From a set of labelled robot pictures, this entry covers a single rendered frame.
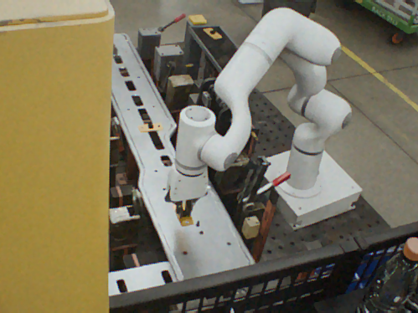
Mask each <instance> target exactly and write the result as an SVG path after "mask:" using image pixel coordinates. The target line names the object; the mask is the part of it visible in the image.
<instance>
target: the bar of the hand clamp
mask: <svg viewBox="0 0 418 313"><path fill-rule="evenodd" d="M270 165H271V163H270V162H268V161H267V160H266V159H265V157H264V156H258V157H257V158H256V160H255V161H254V160H253V159H250V160H249V161H248V163H247V166H248V168H249V169H250V170H251V172H250V175H249V177H248V180H247V182H246V184H245V187H244V189H243V191H242V193H241V195H240V199H239V201H238V203H243V202H242V199H243V198H245V197H247V198H246V200H245V203H244V205H245V204H246V203H253V200H254V198H255V195H256V193H257V191H258V189H259V186H260V184H261V182H262V179H263V177H264V176H265V174H266V171H267V169H268V167H269V166H270ZM244 205H243V207H244ZM243 207H242V210H243Z"/></svg>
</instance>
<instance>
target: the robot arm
mask: <svg viewBox="0 0 418 313"><path fill-rule="evenodd" d="M340 54H341V49H340V43H339V41H338V39H337V38H336V37H335V36H334V34H333V33H332V32H330V31H329V30H327V29H326V28H324V27H323V26H321V25H319V24H317V23H314V22H313V21H312V20H310V19H308V18H306V17H304V16H302V15H301V14H299V13H297V12H295V11H293V10H291V9H290V8H276V9H274V10H272V11H271V12H269V13H267V14H266V15H265V16H264V18H263V19H262V20H261V21H260V22H259V23H258V24H257V25H256V26H255V29H254V30H253V32H252V33H251V34H250V35H249V36H248V38H247V39H246V40H245V42H244V43H243V44H242V45H241V46H240V48H239V49H238V50H237V51H236V53H235V54H234V56H233V57H232V59H231V60H230V61H229V63H228V64H227V65H226V66H225V68H224V69H223V71H221V72H220V75H219V77H218V79H217V80H216V82H215V84H214V89H215V92H216V93H217V95H218V96H219V97H220V98H221V99H222V100H223V101H224V102H225V103H226V104H227V106H228V107H229V108H230V109H231V111H232V113H233V123H232V126H231V127H230V130H229V132H228V133H227V135H226V136H225V137H222V136H220V135H219V134H218V133H217V132H216V130H215V128H214V126H215V121H216V118H215V115H214V113H213V112H212V111H211V110H209V109H207V108H204V107H202V106H190V107H187V108H185V109H184V110H183V111H182V112H181V115H180V121H179V128H178V141H177V148H176V155H175V162H174V164H173V166H172V169H171V171H170V173H169V177H168V182H167V194H166V196H165V197H164V199H165V202H168V203H174V204H175V205H176V209H175V210H176V214H178V216H179V217H180V218H182V217H183V209H184V207H183V200H185V199H187V200H186V204H185V209H186V210H187V213H188V216H191V213H192V211H193V209H194V205H195V204H196V202H197V201H198V200H199V199H200V198H201V197H203V196H205V195H208V192H207V189H208V180H209V178H208V166H209V167H212V168H213V169H214V170H216V171H219V172H223V171H225V170H227V169H228V168H229V167H231V166H232V164H233V163H234V162H235V160H236V159H237V157H238V156H239V154H240V153H241V152H242V151H243V149H244V148H245V145H246V142H247V141H248V138H249V136H250V127H251V122H250V112H249V108H248V103H247V99H248V95H249V94H250V92H251V91H252V90H253V89H254V87H255V86H256V84H257V83H258V82H259V80H261V78H262V77H263V76H264V74H265V73H266V71H267V70H268V69H269V68H270V67H271V65H272V64H273V61H274V60H275V59H276V58H277V56H279V57H280V58H281V59H282V60H283V61H284V62H286V63H287V64H288V66H289V67H290V68H291V69H292V71H293V73H294V75H295V79H296V83H295V84H294V85H293V87H292V88H291V90H290V91H289V93H288V94H289V95H288V97H287V101H288V104H289V106H290V107H291V108H292V109H293V110H294V111H295V112H296V113H297V114H298V115H301V116H302V117H304V118H306V119H308V120H310V121H312V122H313V123H302V124H301V125H299V127H298V128H297V129H296V131H295V134H294V137H293V141H292V148H291V152H290V156H289V160H288V164H287V165H285V166H283V167H281V168H280V169H279V170H278V171H277V172H276V177H278V176H280V175H281V174H282V173H284V172H290V173H291V176H290V177H291V178H289V179H288V180H286V181H284V182H283V183H281V184H280V185H278V187H279V188H280V189H281V190H282V191H283V192H284V193H286V194H288V195H290V196H292V197H295V198H302V199H304V198H314V197H316V196H317V195H318V194H320V193H321V191H322V189H323V176H322V174H321V173H320V170H319V167H320V164H321V161H322V159H323V153H324V150H325V144H326V141H327V139H328V138H329V137H330V136H332V135H334V134H336V133H338V132H340V131H341V130H342V129H343V128H344V127H345V126H347V125H348V124H349V122H350V121H351V108H350V106H349V104H348V102H347V101H346V100H344V99H342V98H341V97H339V96H337V95H335V94H333V93H331V92H330V91H328V90H325V89H324V87H325V85H326V83H327V77H326V69H325V66H327V65H332V64H334V62H335V61H336V60H337V59H338V57H339V55H340Z"/></svg>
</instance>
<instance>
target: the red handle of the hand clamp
mask: <svg viewBox="0 0 418 313"><path fill-rule="evenodd" d="M290 176H291V173H290V172H284V173H282V174H281V175H280V176H278V177H276V178H275V179H273V180H271V182H269V183H267V184H266V185H265V186H263V187H261V188H260V189H258V191H257V193H256V195H255V198H254V200H255V199H256V198H258V197H259V196H261V195H262V194H264V193H266V192H268V191H269V190H271V187H277V186H278V185H280V184H281V183H283V182H284V181H286V180H288V179H289V178H291V177H290Z"/></svg>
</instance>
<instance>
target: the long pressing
mask: <svg viewBox="0 0 418 313"><path fill-rule="evenodd" d="M114 45H115V46H116V48H117V54H115V55H119V56H120V57H121V60H122V62H123V64H116V62H115V60H114V58H113V56H114V54H113V55H112V82H111V105H112V106H113V109H114V111H115V112H116V116H117V118H118V120H119V122H120V124H121V128H122V130H123V132H124V134H125V137H126V140H127V142H128V146H129V148H130V150H131V153H132V155H133V158H134V160H135V163H136V164H137V167H138V169H139V172H140V173H139V178H138V182H137V188H138V190H139V192H140V194H141V195H142V199H143V202H144V205H145V207H146V210H147V213H148V215H149V217H150V219H151V221H152V225H153V227H154V229H155V232H156V234H157V236H158V239H159V241H160V243H161V245H162V247H163V251H164V253H165V255H166V258H167V260H168V262H169V263H170V264H171V265H172V267H173V271H174V274H175V275H176V278H177V280H178V281H181V280H188V279H192V278H195V277H199V276H203V275H209V274H213V273H216V272H220V271H223V270H227V269H233V268H237V267H240V266H245V265H248V264H254V263H255V261H254V259H253V257H252V256H251V254H250V251H249V250H248V248H247V247H246V245H245V243H244V241H243V239H242V238H241V236H240V234H239V232H238V231H237V229H236V227H235V225H234V223H233V222H232V220H231V218H230V216H229V214H228V213H227V209H226V207H225V205H224V204H223V202H222V200H221V198H220V197H219V195H218V193H217V192H216V190H215V189H214V186H213V184H212V182H211V181H210V180H208V189H207V192H208V195H205V196H203V197H201V198H200V199H199V200H198V201H197V202H196V204H195V205H194V209H193V211H192V213H191V216H192V218H193V220H194V225H190V226H186V227H182V226H181V224H180V222H179V220H178V217H177V215H176V213H175V211H174V209H173V205H174V203H168V202H165V199H164V197H165V196H166V194H167V182H168V176H169V173H170V171H171V169H172V167H165V166H164V165H163V163H162V161H161V159H160V157H165V156H167V157H169V159H170V161H171V163H172V164H174V162H175V155H176V151H175V150H174V148H173V145H172V143H171V141H170V139H171V137H172V136H173V135H174V134H175V133H176V131H177V125H176V123H175V121H174V119H173V118H172V116H171V114H170V112H169V110H168V108H167V107H166V105H165V103H164V101H163V98H162V97H161V96H160V94H159V92H158V90H157V88H156V86H155V84H154V83H153V82H152V80H151V78H150V77H151V76H150V74H149V73H148V71H147V69H146V67H145V65H144V63H143V62H142V61H141V59H140V57H139V55H138V53H137V51H136V48H135V46H134V45H133V43H132V41H131V40H130V38H129V36H128V35H127V34H124V33H117V34H114ZM119 69H126V71H127V73H128V74H129V76H127V77H122V75H121V72H120V70H119ZM137 77H140V78H137ZM127 81H131V82H132V83H133V84H134V86H135V88H136V91H129V90H128V88H127V87H126V84H125V82H127ZM133 95H139V96H140V97H141V98H140V100H141V102H142V104H143V105H141V106H136V104H135V102H134V100H133V98H132V96H133ZM153 106H154V107H153ZM128 109H130V110H128ZM138 109H145V110H146V112H147V114H148V116H149V118H150V120H151V122H152V123H153V124H155V123H161V124H162V126H163V130H162V131H155V132H156V133H157V134H158V136H159V138H160V140H161V142H162V144H163V146H164V148H165V149H164V150H160V151H158V150H156V148H155V146H154V145H153V143H152V140H151V137H150V136H149V134H148V132H140V131H139V129H138V127H137V126H139V125H144V124H143V121H142V118H141V117H140V115H139V113H138V111H137V110H138ZM149 132H150V131H149ZM155 171H157V172H155ZM164 188H166V190H163V189H164ZM198 221H200V226H199V227H197V226H196V224H197V222H198ZM201 231H204V234H200V232H201ZM227 244H230V245H227ZM183 252H187V254H184V253H183Z"/></svg>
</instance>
